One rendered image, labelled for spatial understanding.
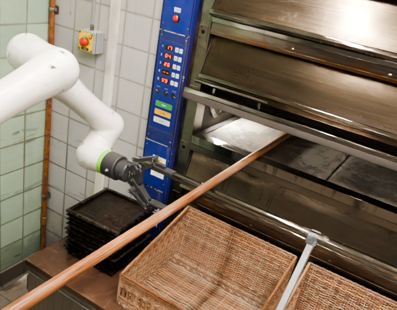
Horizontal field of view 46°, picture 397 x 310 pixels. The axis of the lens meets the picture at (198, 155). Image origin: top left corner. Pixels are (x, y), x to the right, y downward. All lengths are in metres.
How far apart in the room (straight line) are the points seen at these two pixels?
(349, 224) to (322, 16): 0.80
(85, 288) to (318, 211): 1.01
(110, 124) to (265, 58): 0.66
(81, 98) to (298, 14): 0.83
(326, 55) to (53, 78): 0.97
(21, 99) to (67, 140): 1.34
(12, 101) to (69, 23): 1.21
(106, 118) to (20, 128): 0.96
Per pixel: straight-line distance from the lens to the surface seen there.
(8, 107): 1.28
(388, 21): 1.74
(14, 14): 2.39
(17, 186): 2.71
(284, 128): 1.71
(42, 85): 1.30
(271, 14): 1.83
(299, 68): 1.84
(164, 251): 2.15
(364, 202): 1.87
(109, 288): 2.07
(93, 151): 1.69
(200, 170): 2.12
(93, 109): 1.64
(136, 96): 2.22
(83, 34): 2.29
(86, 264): 1.19
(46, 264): 2.19
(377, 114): 1.76
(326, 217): 1.95
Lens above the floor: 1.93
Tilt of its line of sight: 23 degrees down
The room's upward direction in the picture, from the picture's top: 10 degrees clockwise
